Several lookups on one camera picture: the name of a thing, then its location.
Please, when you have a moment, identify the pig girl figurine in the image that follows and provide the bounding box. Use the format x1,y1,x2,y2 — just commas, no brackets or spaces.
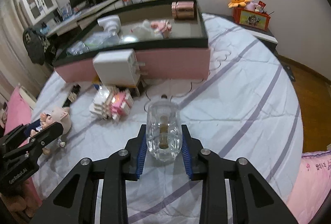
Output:
25,106,72,148

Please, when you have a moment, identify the black hair claw clip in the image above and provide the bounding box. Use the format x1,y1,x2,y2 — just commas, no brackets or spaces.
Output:
62,84,81,108

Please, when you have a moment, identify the pink white block house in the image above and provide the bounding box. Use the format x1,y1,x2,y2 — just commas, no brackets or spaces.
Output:
89,86,133,122

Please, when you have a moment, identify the clear tape roll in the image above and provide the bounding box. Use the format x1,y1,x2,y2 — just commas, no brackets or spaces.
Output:
66,41,89,56

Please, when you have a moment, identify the clear glass bottle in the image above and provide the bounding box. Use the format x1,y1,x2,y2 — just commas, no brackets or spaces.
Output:
146,95,183,163

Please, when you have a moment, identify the clear plastic card box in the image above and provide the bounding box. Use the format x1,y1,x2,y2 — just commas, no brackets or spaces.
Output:
83,32,120,50

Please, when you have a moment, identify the rose gold metal canister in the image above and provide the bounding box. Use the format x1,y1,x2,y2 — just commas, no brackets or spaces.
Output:
171,1,196,19

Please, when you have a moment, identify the pink bedding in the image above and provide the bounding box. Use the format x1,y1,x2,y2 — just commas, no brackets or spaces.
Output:
286,151,330,223

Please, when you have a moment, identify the beige curtain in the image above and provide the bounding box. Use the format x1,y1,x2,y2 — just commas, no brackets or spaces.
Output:
1,0,39,96

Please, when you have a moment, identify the striped white tablecloth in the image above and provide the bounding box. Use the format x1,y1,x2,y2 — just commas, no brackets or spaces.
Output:
32,14,303,223

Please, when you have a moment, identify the dark hanging jacket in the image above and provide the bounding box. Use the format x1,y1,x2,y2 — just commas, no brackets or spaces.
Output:
22,28,57,66

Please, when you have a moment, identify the white power adapter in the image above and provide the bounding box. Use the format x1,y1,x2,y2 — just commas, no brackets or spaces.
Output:
92,49,140,87

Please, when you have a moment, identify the white desk with drawers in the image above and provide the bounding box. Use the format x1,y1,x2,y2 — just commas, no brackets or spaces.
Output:
46,0,125,37

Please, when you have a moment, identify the black floor scale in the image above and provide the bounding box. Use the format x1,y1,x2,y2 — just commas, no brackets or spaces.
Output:
282,64,296,82

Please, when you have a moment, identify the white spray nozzle head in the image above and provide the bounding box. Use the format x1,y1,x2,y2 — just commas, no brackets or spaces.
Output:
98,15,121,37

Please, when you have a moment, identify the black white tv cabinet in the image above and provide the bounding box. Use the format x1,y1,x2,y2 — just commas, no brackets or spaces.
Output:
214,13,279,53

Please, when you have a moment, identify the white astronaut figure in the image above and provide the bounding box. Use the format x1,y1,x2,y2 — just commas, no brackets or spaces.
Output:
121,19,163,44

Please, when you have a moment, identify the orange toy storage box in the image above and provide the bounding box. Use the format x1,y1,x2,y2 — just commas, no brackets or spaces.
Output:
232,7,270,31

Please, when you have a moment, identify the orange cap water bottle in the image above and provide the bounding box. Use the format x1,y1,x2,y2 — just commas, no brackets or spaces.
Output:
122,0,133,6

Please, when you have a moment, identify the pink black storage box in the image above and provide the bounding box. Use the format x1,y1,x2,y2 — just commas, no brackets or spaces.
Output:
53,0,211,82

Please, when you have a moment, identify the pink donut block model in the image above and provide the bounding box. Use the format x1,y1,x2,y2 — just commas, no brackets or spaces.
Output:
151,19,172,39

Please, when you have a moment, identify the orange octopus plush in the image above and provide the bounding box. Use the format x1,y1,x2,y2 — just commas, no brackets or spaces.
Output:
228,0,251,8

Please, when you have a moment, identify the white wall cabinet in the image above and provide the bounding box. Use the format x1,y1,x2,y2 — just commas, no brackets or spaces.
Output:
20,0,58,26

